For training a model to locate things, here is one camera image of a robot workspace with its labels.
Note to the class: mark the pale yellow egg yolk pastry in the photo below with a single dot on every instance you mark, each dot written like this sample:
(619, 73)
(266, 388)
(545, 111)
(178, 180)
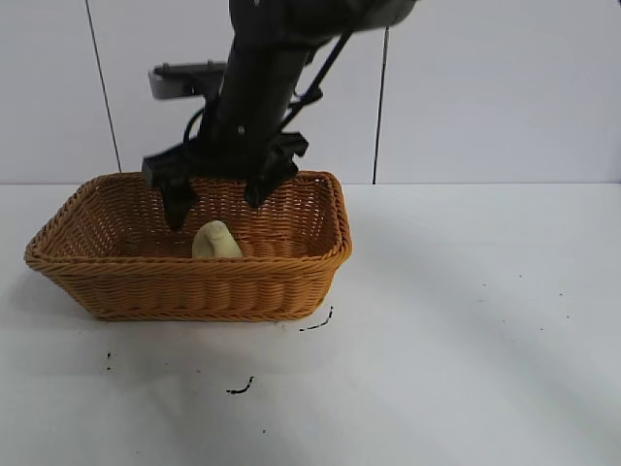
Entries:
(218, 245)

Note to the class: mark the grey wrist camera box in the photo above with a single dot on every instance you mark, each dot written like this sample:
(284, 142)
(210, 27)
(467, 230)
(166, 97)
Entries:
(170, 85)

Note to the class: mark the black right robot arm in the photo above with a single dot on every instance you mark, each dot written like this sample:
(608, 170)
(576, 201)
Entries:
(262, 73)

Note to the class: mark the woven wicker rectangular basket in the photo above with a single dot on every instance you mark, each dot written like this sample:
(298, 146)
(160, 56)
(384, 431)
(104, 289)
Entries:
(194, 286)

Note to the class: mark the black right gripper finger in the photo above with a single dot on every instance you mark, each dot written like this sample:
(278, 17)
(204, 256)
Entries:
(264, 187)
(177, 206)

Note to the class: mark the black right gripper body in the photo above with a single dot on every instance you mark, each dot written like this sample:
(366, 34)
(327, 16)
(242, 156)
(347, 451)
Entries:
(228, 162)

